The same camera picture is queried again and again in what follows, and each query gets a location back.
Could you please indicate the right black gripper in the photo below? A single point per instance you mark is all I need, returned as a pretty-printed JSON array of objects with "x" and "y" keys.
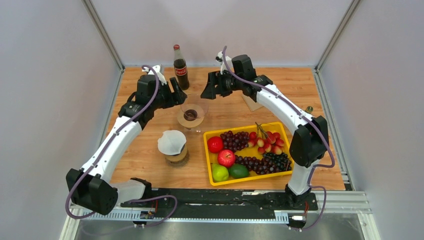
[{"x": 215, "y": 78}]

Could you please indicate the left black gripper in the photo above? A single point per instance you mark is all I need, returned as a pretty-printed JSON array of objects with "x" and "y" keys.
[{"x": 180, "y": 95}]

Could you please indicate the clear glass dripper cone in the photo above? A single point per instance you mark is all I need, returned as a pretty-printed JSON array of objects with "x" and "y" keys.
[{"x": 194, "y": 108}]

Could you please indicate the white paper coffee filter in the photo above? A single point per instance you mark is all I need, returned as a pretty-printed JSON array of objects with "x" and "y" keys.
[{"x": 171, "y": 142}]

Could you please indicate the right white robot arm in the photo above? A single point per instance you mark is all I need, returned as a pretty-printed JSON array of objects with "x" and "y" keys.
[{"x": 310, "y": 135}]

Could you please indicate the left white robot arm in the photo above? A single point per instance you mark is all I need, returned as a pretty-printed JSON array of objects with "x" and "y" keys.
[{"x": 89, "y": 186}]

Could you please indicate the brown paper coffee filter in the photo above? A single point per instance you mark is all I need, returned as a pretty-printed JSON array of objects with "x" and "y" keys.
[{"x": 252, "y": 105}]

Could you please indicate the cola glass bottle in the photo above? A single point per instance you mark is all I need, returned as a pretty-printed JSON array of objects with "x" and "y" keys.
[{"x": 180, "y": 68}]

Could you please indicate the small clear glass cup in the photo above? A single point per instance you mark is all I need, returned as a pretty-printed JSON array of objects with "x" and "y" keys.
[{"x": 194, "y": 130}]

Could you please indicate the red tomato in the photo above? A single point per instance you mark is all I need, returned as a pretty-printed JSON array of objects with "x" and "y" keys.
[{"x": 215, "y": 144}]

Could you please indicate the upper red grape bunch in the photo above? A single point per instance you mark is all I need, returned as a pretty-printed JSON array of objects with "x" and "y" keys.
[{"x": 235, "y": 141}]

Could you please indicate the red apple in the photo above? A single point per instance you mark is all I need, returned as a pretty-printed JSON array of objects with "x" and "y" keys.
[{"x": 226, "y": 158}]

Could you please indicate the red cherries bunch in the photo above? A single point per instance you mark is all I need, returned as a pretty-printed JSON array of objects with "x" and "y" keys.
[{"x": 267, "y": 138}]

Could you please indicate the yellow plastic tray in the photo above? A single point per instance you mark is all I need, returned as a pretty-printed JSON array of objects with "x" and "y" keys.
[{"x": 211, "y": 158}]

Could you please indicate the green lime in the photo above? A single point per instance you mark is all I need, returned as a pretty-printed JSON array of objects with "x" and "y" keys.
[{"x": 219, "y": 173}]

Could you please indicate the green avocado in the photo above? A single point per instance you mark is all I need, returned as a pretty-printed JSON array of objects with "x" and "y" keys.
[{"x": 238, "y": 171}]

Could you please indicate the lower dark grape bunch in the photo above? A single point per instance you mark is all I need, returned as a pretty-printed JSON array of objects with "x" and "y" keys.
[{"x": 270, "y": 163}]

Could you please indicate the green glass bottle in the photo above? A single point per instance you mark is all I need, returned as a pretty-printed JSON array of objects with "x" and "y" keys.
[{"x": 309, "y": 109}]

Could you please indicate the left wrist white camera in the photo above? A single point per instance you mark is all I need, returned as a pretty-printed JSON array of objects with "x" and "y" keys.
[{"x": 159, "y": 69}]

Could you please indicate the wrist white camera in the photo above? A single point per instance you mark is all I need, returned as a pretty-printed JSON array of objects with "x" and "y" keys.
[
  {"x": 225, "y": 62},
  {"x": 159, "y": 69}
]

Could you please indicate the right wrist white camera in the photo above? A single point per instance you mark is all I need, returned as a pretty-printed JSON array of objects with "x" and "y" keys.
[{"x": 225, "y": 62}]

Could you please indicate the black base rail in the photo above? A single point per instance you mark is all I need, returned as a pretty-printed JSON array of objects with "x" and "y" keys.
[{"x": 191, "y": 203}]

